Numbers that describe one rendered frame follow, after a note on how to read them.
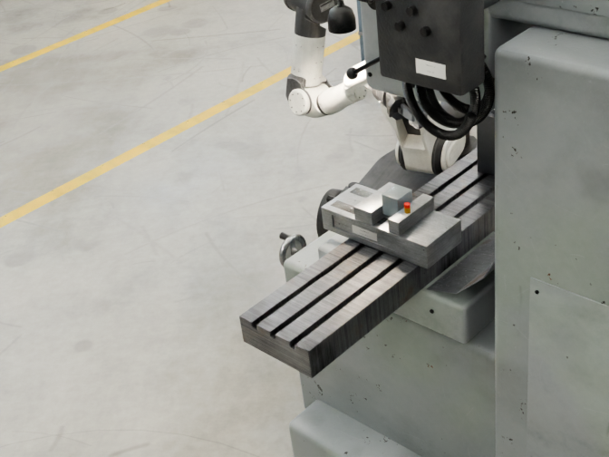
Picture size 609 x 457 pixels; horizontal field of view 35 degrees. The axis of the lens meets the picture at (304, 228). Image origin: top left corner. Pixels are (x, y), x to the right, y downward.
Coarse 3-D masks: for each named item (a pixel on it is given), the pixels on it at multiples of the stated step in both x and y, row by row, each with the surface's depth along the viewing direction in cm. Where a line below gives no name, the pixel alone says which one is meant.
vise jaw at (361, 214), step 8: (392, 184) 254; (376, 192) 251; (368, 200) 248; (376, 200) 248; (360, 208) 245; (368, 208) 245; (376, 208) 245; (360, 216) 246; (368, 216) 244; (376, 216) 245; (384, 216) 248
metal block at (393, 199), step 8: (384, 192) 244; (392, 192) 244; (400, 192) 243; (408, 192) 243; (384, 200) 244; (392, 200) 242; (400, 200) 241; (408, 200) 244; (384, 208) 245; (392, 208) 243; (400, 208) 242
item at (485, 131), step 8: (488, 120) 265; (480, 128) 268; (488, 128) 266; (480, 136) 269; (488, 136) 268; (480, 144) 271; (488, 144) 269; (480, 152) 272; (488, 152) 270; (480, 160) 273; (488, 160) 272; (480, 168) 275; (488, 168) 273
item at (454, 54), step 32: (384, 0) 181; (416, 0) 175; (448, 0) 170; (480, 0) 174; (384, 32) 184; (416, 32) 179; (448, 32) 174; (480, 32) 177; (384, 64) 189; (416, 64) 183; (448, 64) 177; (480, 64) 180
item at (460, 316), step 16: (336, 240) 269; (320, 256) 268; (464, 256) 255; (480, 288) 243; (416, 304) 248; (432, 304) 244; (448, 304) 240; (464, 304) 238; (480, 304) 242; (416, 320) 251; (432, 320) 247; (448, 320) 243; (464, 320) 239; (480, 320) 245; (448, 336) 246; (464, 336) 242
